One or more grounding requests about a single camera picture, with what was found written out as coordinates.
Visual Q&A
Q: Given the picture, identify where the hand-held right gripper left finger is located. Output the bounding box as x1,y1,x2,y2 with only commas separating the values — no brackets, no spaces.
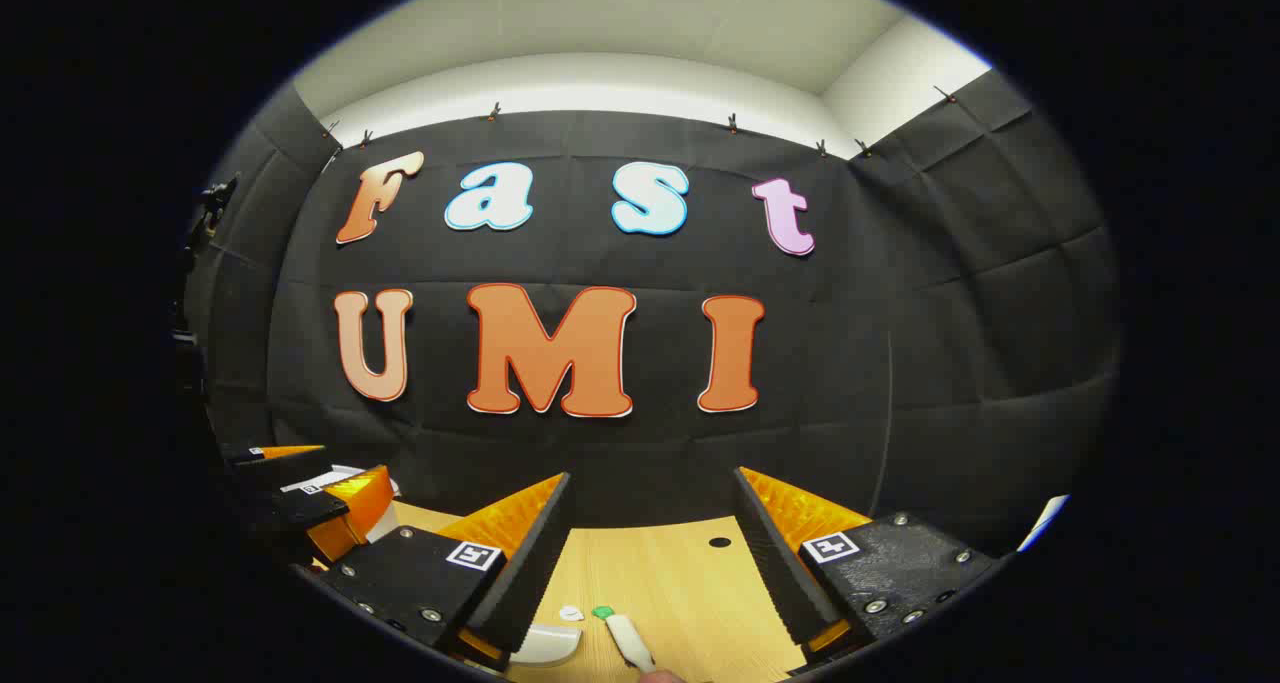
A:
318,471,575,670

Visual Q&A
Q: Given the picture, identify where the small grey broom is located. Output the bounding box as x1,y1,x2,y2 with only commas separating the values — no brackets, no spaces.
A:
605,613,658,674

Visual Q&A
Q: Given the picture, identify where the thin grey cable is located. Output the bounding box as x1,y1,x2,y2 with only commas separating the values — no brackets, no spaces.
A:
875,331,894,514

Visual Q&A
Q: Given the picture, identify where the white panel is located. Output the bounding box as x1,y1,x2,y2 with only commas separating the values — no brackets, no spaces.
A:
1018,495,1071,552

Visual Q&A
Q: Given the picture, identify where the grey plastic dustpan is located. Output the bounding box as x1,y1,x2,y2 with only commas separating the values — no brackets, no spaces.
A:
510,623,583,667

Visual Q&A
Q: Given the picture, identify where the wooden desktop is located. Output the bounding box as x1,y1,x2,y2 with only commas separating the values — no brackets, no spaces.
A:
390,501,811,683

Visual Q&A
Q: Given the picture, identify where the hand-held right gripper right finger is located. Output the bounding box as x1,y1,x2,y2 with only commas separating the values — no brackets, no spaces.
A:
733,466,1003,672

